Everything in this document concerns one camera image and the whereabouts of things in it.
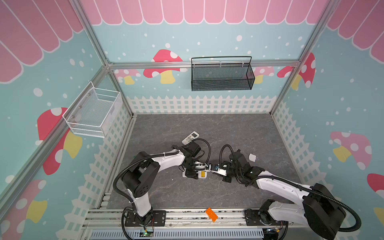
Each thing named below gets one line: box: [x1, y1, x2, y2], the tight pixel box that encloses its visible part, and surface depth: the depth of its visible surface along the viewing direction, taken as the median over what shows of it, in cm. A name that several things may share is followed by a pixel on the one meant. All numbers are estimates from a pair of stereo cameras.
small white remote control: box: [181, 131, 200, 146], surface depth 108 cm
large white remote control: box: [196, 170, 208, 179], surface depth 89 cm
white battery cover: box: [249, 153, 257, 163], surface depth 98 cm
